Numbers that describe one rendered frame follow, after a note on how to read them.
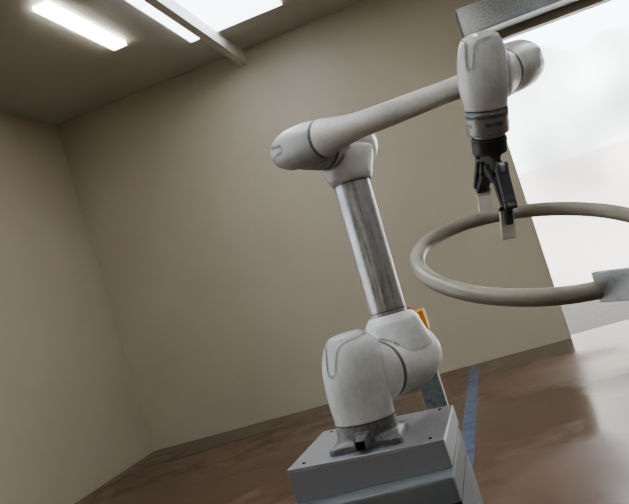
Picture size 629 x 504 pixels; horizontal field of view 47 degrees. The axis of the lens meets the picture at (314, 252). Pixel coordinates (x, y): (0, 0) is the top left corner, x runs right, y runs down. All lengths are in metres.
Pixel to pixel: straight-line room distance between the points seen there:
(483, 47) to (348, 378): 0.81
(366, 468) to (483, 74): 0.91
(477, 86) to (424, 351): 0.75
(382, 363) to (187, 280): 6.61
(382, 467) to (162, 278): 6.87
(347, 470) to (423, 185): 6.09
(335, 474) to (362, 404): 0.17
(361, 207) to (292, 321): 6.06
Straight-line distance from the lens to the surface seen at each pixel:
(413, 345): 1.91
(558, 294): 1.21
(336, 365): 1.78
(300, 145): 1.83
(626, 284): 1.19
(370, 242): 1.94
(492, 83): 1.53
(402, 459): 1.73
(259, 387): 8.19
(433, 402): 2.73
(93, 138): 8.90
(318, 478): 1.78
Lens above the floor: 1.28
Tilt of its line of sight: 2 degrees up
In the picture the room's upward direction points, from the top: 17 degrees counter-clockwise
